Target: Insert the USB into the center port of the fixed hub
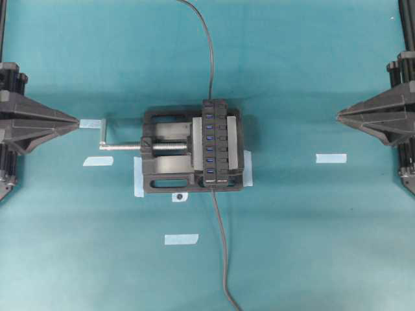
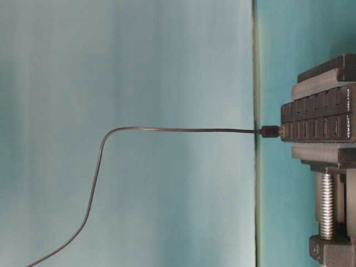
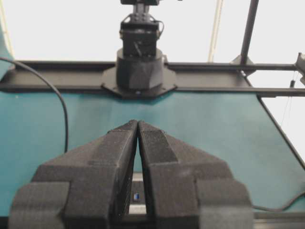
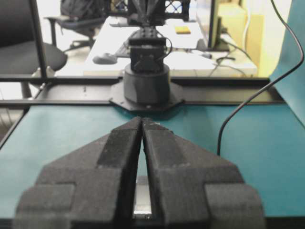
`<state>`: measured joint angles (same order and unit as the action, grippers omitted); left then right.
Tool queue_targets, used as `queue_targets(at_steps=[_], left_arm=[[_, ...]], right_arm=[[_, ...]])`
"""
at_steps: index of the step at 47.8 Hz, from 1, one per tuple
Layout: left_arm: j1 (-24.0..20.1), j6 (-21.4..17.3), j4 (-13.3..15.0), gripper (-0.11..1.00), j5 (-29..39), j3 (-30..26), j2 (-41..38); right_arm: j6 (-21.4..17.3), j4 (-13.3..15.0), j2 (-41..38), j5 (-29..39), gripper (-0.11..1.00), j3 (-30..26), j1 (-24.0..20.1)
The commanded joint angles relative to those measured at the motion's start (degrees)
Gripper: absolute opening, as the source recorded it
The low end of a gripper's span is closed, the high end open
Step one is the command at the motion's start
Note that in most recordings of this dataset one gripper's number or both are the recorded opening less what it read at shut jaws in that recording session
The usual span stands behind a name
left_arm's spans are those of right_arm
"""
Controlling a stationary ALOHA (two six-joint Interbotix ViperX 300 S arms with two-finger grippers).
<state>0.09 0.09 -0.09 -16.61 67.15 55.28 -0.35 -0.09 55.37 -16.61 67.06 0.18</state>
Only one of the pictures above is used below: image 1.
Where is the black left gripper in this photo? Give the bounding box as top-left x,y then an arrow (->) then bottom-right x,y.
0,62 -> 80,202

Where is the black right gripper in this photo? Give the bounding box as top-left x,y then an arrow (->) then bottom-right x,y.
336,51 -> 415,195

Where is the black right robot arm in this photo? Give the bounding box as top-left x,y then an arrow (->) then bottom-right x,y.
337,1 -> 414,193

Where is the black multiport USB hub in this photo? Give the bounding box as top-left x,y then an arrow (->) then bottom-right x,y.
202,100 -> 229,188

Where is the blue tape near left gripper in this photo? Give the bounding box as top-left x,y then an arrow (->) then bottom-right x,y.
79,119 -> 101,129

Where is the blue tape right side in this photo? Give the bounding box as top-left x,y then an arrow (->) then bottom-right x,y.
316,154 -> 348,164

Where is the blue tape left of vise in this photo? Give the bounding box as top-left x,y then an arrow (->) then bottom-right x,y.
83,156 -> 114,167

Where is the blue tape under vise left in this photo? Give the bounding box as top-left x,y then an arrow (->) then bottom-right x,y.
134,157 -> 145,198

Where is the blue tape under vise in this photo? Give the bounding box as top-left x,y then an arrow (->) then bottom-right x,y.
243,150 -> 254,187
134,157 -> 145,198

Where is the black bench vise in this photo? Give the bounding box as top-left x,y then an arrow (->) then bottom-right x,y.
139,104 -> 244,194

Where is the blue tape under vise right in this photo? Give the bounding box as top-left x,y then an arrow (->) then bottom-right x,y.
243,150 -> 254,187

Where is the tape with black dot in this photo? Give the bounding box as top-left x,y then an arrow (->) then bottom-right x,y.
171,192 -> 189,203

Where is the blue tape bottom centre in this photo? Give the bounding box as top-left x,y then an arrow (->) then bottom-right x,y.
164,234 -> 199,246

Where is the silver vise crank handle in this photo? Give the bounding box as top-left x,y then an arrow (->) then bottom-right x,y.
98,117 -> 142,152

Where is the grey hub cable upper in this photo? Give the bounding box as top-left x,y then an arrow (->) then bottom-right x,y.
176,0 -> 216,100

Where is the grey hub cable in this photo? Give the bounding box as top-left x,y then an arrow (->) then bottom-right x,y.
209,185 -> 246,311
176,0 -> 216,100

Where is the grey hub cable lower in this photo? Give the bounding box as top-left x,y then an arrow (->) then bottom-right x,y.
209,185 -> 246,311

